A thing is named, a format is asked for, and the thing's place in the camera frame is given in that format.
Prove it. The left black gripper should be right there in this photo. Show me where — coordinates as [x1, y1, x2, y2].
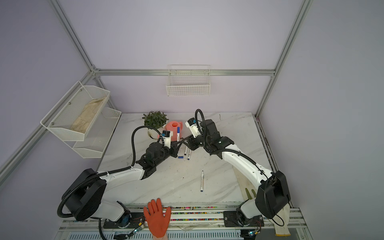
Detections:
[154, 140, 182, 167]

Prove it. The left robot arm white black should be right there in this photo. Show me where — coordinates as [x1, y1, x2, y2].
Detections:
[57, 142, 182, 222]

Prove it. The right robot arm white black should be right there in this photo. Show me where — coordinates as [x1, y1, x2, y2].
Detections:
[186, 118, 291, 227]

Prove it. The pink watering can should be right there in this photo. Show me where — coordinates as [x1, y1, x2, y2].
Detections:
[158, 121, 183, 142]

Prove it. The potted green plant white pot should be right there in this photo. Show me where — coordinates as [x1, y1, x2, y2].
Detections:
[142, 111, 169, 133]

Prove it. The beige green work glove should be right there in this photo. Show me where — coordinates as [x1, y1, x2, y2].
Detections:
[233, 167, 257, 201]

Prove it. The orange rubber glove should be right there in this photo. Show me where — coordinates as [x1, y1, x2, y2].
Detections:
[143, 198, 172, 240]

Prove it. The white lower mesh shelf bin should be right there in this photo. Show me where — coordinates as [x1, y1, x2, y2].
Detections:
[64, 107, 122, 159]

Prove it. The white mesh shelf bin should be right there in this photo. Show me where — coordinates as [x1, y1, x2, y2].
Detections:
[40, 81, 110, 142]
[64, 107, 122, 159]

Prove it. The beige glove in shelf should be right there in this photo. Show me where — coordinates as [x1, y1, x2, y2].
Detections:
[70, 97, 106, 134]

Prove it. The white upper mesh shelf bin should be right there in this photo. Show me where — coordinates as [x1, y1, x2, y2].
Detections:
[40, 81, 110, 142]

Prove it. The white knit glove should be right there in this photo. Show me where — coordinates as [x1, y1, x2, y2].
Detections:
[273, 204, 291, 237]

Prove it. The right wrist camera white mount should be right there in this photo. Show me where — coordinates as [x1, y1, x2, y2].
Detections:
[186, 118, 201, 138]

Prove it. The right black cable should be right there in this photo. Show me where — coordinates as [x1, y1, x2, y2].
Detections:
[194, 108, 205, 136]

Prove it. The white wire wall basket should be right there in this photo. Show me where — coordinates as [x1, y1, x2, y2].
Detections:
[166, 65, 211, 97]

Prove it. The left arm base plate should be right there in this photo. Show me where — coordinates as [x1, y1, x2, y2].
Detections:
[103, 212, 145, 229]

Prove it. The left black corrugated cable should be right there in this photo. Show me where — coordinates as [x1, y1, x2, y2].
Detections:
[56, 125, 164, 219]

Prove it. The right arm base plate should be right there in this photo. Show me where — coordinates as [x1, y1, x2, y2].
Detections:
[223, 211, 265, 228]

